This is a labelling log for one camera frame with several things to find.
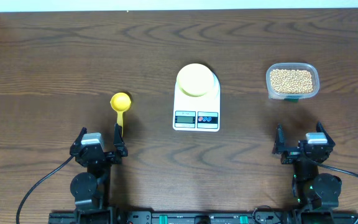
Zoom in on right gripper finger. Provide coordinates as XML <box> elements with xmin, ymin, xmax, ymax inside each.
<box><xmin>274</xmin><ymin>124</ymin><xmax>285</xmax><ymax>152</ymax></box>
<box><xmin>316</xmin><ymin>121</ymin><xmax>334</xmax><ymax>144</ymax></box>

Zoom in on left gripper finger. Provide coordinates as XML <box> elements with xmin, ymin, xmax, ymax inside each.
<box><xmin>113</xmin><ymin>123</ymin><xmax>126</xmax><ymax>151</ymax></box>
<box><xmin>73</xmin><ymin>127</ymin><xmax>87</xmax><ymax>146</ymax></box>

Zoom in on yellow plastic measuring scoop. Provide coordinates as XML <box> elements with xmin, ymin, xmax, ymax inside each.
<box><xmin>110</xmin><ymin>92</ymin><xmax>132</xmax><ymax>134</ymax></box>

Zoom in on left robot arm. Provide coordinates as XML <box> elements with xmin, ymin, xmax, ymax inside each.
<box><xmin>70</xmin><ymin>124</ymin><xmax>128</xmax><ymax>213</ymax></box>

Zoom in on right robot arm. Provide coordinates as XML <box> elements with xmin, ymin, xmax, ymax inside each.
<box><xmin>273</xmin><ymin>123</ymin><xmax>342</xmax><ymax>211</ymax></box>

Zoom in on white digital kitchen scale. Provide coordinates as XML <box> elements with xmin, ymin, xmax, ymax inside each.
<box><xmin>172</xmin><ymin>73</ymin><xmax>221</xmax><ymax>132</ymax></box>

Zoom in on pale yellow upturned bowl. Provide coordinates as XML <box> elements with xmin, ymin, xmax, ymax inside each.
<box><xmin>177</xmin><ymin>63</ymin><xmax>214</xmax><ymax>97</ymax></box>

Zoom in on clear plastic container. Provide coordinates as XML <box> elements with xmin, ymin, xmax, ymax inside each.
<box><xmin>266</xmin><ymin>62</ymin><xmax>320</xmax><ymax>101</ymax></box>

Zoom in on soybeans in container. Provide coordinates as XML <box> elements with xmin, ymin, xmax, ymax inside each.
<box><xmin>270</xmin><ymin>69</ymin><xmax>313</xmax><ymax>94</ymax></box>

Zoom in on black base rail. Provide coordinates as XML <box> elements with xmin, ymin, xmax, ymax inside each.
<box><xmin>48</xmin><ymin>210</ymin><xmax>358</xmax><ymax>224</ymax></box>

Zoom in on left black cable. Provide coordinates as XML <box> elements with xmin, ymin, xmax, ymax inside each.
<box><xmin>16</xmin><ymin>154</ymin><xmax>75</xmax><ymax>224</ymax></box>

